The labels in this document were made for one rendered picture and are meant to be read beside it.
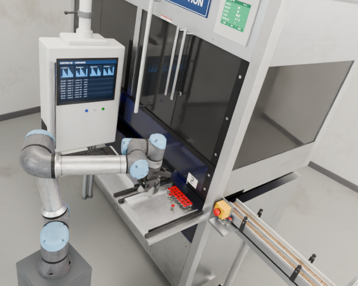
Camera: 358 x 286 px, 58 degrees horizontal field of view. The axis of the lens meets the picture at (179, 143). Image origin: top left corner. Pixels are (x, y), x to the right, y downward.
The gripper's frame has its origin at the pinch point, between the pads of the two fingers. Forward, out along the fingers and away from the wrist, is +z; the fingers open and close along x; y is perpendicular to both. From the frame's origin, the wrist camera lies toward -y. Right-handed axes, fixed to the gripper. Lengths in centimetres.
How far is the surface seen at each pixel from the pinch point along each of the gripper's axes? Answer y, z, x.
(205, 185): -35.7, 2.7, 3.8
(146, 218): -3.8, 21.3, -3.8
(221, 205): -35.9, 6.4, 17.8
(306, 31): -61, -86, 12
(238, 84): -36, -59, 4
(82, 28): -3, -55, -96
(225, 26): -34, -81, -12
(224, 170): -35.7, -14.0, 12.3
